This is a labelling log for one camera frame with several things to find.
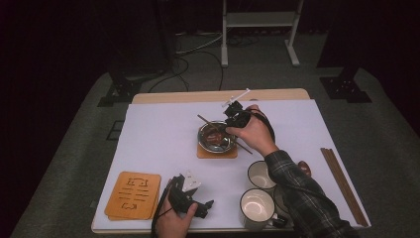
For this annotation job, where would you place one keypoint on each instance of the white metal stand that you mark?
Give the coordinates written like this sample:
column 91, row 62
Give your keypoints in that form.
column 259, row 19

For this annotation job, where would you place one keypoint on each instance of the person's right hand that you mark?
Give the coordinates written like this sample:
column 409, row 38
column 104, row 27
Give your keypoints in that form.
column 257, row 135

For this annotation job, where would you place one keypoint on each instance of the black stand base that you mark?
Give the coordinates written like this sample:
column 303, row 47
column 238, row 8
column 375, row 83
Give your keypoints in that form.
column 345, row 88
column 120, row 89

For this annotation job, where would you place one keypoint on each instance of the brown wooden chopstick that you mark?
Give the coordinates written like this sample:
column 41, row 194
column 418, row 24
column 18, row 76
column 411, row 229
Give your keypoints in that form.
column 340, row 187
column 206, row 120
column 343, row 187
column 346, row 186

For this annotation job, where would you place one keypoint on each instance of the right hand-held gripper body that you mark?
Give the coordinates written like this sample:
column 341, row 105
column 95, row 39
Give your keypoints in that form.
column 237, row 117

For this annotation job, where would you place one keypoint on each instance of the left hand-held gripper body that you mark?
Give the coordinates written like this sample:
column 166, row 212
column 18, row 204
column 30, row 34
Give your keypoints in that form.
column 185, row 198

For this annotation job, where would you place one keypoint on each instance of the shiny steel bowl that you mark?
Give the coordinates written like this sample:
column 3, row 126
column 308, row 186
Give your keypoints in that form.
column 211, row 143

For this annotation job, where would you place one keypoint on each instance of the wooden coaster with cut-outs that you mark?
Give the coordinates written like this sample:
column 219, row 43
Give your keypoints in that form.
column 119, row 218
column 204, row 155
column 132, row 195

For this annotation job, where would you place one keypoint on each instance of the person's left hand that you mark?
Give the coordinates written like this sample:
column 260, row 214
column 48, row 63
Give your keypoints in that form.
column 171, row 224

